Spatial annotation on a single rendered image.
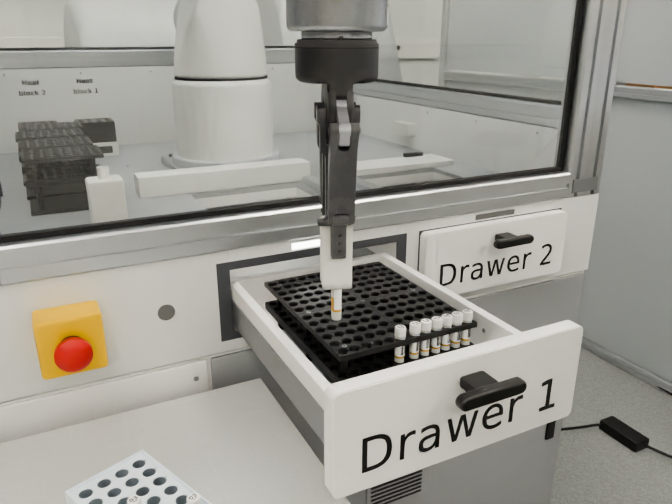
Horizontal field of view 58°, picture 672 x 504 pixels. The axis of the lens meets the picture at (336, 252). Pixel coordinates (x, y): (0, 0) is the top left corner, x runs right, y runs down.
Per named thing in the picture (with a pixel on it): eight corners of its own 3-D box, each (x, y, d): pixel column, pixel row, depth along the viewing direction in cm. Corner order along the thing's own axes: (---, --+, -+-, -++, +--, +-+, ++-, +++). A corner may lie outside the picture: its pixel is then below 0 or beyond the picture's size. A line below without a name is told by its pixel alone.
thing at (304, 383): (549, 399, 66) (555, 349, 64) (340, 470, 55) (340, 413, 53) (368, 276, 100) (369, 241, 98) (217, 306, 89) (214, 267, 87)
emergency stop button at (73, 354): (96, 370, 68) (91, 338, 66) (57, 378, 66) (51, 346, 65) (93, 358, 70) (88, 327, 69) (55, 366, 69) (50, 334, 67)
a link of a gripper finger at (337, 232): (345, 204, 58) (349, 213, 55) (345, 254, 59) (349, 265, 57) (329, 205, 58) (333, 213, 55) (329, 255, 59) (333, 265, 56)
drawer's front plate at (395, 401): (570, 415, 66) (584, 324, 62) (332, 502, 54) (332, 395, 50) (558, 407, 67) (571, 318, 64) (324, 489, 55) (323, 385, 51)
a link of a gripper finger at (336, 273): (351, 219, 59) (352, 221, 58) (351, 286, 61) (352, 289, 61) (321, 220, 59) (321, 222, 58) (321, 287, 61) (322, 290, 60)
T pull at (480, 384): (527, 393, 56) (528, 380, 55) (461, 414, 53) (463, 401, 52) (500, 374, 59) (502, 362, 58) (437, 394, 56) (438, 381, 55)
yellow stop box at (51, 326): (110, 370, 71) (102, 314, 68) (42, 385, 68) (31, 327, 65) (104, 351, 75) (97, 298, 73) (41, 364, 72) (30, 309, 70)
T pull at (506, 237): (534, 243, 96) (535, 235, 95) (497, 250, 93) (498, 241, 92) (518, 236, 99) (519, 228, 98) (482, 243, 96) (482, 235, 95)
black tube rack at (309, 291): (473, 371, 71) (477, 321, 69) (339, 410, 64) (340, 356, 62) (377, 301, 90) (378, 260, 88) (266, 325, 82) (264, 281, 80)
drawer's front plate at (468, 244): (560, 271, 106) (568, 211, 102) (423, 302, 94) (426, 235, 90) (553, 268, 108) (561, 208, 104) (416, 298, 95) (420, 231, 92)
